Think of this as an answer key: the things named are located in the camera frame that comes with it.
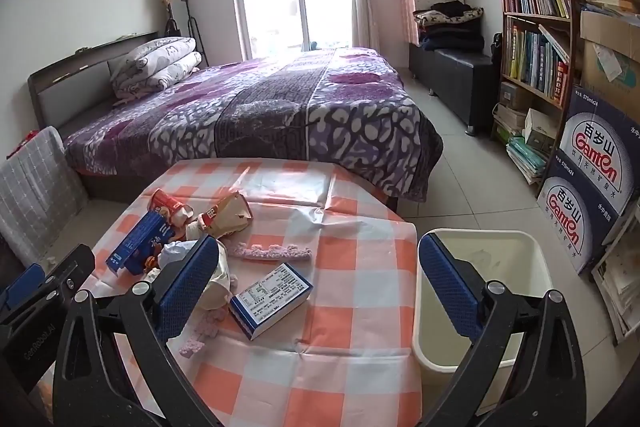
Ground orange white checkered tablecloth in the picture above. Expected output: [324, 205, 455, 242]
[40, 159, 431, 427]

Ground brown cardboard box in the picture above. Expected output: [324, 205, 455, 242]
[580, 9, 640, 108]

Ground black storage bench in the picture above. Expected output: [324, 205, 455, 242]
[409, 42, 501, 135]

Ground purple patterned blanket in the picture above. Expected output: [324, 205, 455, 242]
[62, 47, 446, 202]

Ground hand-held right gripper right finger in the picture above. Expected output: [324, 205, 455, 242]
[417, 232, 588, 427]

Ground folded white floral quilt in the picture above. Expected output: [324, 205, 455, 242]
[107, 37, 203, 100]

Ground white plastic waste bin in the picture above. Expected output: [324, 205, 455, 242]
[412, 229, 553, 388]

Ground blue cardboard box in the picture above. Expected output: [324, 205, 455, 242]
[106, 209, 176, 278]

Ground grey checked cloth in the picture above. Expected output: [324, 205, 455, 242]
[0, 127, 88, 268]

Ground long pink lace strip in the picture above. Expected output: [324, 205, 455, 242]
[227, 242, 313, 264]

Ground clear plastic wrap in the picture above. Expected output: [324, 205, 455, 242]
[160, 239, 201, 268]

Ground white paper cup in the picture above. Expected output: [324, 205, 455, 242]
[197, 247, 238, 313]

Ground wooden bookshelf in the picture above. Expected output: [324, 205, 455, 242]
[487, 0, 587, 188]

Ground white blue medicine box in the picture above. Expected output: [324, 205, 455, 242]
[229, 263, 314, 342]

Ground dark wooden bed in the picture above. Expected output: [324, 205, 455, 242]
[27, 32, 446, 212]

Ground red cloth item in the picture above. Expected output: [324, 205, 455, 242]
[7, 129, 41, 158]

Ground black metal rack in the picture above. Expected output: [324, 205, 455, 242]
[162, 0, 208, 68]

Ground stack of magazines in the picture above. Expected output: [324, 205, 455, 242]
[592, 227, 640, 345]

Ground pile of folded clothes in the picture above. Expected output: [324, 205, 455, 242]
[412, 1, 486, 52]

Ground red white snack wrapper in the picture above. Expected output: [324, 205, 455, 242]
[147, 188, 196, 228]

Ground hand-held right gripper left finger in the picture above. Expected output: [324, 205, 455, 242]
[52, 234, 236, 427]

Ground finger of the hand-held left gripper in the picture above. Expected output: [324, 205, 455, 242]
[0, 263, 47, 310]
[42, 244, 96, 295]

